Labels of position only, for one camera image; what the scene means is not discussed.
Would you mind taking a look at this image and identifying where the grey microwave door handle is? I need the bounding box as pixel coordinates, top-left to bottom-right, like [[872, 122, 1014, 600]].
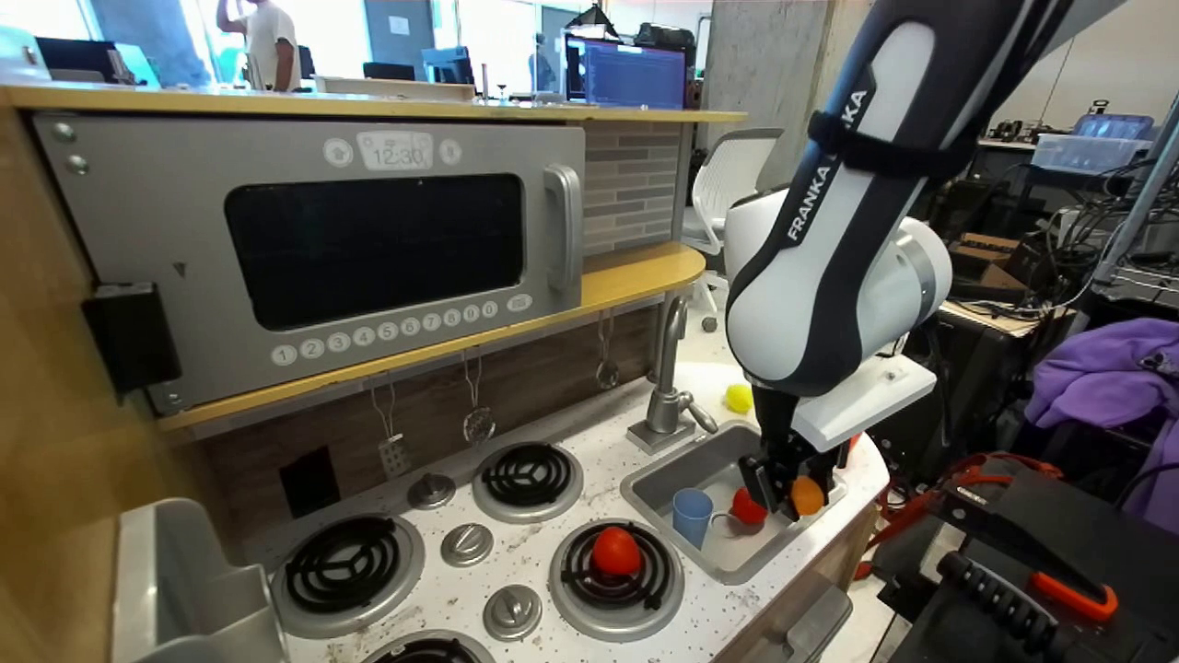
[[541, 162, 590, 312]]

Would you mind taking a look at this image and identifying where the black clamp with orange handle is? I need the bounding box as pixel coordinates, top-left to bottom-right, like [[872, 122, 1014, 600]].
[[936, 503, 1125, 629]]

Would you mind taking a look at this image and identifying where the small blue toy cup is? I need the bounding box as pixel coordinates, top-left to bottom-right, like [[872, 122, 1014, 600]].
[[667, 488, 720, 553]]

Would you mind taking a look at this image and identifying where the white wrist mount plate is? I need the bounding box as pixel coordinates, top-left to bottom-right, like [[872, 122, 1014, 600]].
[[789, 354, 944, 462]]

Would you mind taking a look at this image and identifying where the grey office chair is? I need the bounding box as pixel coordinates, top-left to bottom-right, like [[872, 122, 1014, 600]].
[[686, 126, 791, 263]]

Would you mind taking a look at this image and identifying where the black coil stove burner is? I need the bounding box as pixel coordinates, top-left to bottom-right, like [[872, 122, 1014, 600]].
[[363, 629, 498, 663], [544, 521, 688, 644], [268, 507, 427, 639], [470, 435, 586, 526]]

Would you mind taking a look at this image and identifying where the red toy ball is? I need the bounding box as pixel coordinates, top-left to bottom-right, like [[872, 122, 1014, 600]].
[[586, 523, 649, 587]]

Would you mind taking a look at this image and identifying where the grey toy faucet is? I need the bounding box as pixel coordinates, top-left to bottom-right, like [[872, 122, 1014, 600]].
[[628, 290, 724, 455]]

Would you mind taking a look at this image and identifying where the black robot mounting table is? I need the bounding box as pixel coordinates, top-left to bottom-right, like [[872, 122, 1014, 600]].
[[866, 458, 1179, 663]]

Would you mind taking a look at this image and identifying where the red ball in sink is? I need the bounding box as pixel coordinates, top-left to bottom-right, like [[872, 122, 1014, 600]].
[[725, 488, 775, 536]]

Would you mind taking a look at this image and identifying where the blue monitor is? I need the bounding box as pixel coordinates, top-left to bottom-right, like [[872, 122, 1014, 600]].
[[560, 32, 693, 113]]

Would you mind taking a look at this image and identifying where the wooden toy kitchen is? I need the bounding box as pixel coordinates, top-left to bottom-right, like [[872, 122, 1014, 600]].
[[0, 78, 897, 663]]

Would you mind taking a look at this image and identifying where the grey toy microwave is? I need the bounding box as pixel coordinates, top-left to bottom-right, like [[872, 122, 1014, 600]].
[[26, 111, 594, 415]]

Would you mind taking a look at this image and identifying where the blue plastic crate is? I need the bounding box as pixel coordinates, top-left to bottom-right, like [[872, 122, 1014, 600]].
[[1028, 111, 1161, 177]]

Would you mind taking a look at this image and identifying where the light orange toy ball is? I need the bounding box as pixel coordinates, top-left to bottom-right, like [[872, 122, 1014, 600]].
[[789, 473, 831, 521]]

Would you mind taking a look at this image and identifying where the purple cloth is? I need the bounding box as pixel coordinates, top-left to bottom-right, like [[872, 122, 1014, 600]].
[[1022, 317, 1179, 536]]

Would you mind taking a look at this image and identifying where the person in white shirt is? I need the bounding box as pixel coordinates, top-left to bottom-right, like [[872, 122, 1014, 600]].
[[214, 0, 301, 97]]

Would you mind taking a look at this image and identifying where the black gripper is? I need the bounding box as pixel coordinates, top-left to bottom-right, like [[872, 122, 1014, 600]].
[[736, 383, 855, 521]]

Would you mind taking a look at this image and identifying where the red clamp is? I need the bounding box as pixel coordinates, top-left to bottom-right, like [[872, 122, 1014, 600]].
[[881, 450, 1060, 536]]

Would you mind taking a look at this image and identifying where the grey toy sink basin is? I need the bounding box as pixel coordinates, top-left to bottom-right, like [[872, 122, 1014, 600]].
[[619, 425, 855, 591]]

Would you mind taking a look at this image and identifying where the black wall plate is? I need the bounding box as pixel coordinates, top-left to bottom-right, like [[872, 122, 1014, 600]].
[[277, 442, 346, 521]]

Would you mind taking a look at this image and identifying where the grey stove knob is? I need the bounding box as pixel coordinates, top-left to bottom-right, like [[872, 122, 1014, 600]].
[[479, 584, 544, 644], [438, 521, 498, 573], [407, 468, 461, 515]]

